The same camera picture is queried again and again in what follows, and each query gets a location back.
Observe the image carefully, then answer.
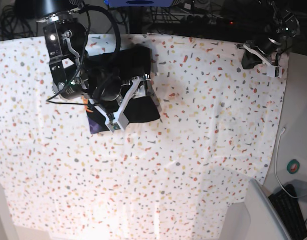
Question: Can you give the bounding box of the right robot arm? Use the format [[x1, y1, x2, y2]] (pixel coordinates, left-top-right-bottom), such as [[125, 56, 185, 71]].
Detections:
[[34, 0, 140, 108]]

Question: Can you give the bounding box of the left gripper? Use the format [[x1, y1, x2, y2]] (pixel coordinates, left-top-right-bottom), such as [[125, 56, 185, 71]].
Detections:
[[251, 35, 282, 55]]

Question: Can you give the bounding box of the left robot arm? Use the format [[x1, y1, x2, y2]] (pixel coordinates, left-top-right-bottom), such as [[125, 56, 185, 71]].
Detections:
[[253, 0, 301, 56]]

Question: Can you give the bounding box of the black t-shirt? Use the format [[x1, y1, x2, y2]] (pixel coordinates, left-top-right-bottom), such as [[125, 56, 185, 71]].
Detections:
[[84, 44, 161, 135]]

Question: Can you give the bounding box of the grey laptop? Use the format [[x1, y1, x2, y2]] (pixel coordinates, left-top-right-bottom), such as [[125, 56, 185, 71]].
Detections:
[[245, 179, 291, 240]]

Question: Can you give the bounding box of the white cable on side table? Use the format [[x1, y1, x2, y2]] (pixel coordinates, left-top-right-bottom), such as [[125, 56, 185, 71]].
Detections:
[[274, 127, 301, 200]]

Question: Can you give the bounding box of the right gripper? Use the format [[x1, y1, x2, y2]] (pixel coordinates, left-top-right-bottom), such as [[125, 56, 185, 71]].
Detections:
[[92, 73, 133, 106]]

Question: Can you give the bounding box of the terrazzo pattern tablecloth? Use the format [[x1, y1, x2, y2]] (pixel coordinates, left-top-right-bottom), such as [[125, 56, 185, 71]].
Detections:
[[0, 34, 289, 240]]

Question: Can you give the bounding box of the green tape roll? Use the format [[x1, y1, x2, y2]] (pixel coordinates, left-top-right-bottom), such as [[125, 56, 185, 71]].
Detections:
[[287, 159, 301, 175]]

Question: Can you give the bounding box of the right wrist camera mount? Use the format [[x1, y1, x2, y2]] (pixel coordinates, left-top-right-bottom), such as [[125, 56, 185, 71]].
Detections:
[[89, 74, 150, 133]]

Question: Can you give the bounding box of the blue device top edge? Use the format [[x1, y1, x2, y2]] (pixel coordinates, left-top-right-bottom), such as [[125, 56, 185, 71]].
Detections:
[[104, 0, 183, 8]]

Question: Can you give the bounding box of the black keyboard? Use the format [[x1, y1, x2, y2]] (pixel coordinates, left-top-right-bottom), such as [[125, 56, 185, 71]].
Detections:
[[269, 190, 307, 240]]

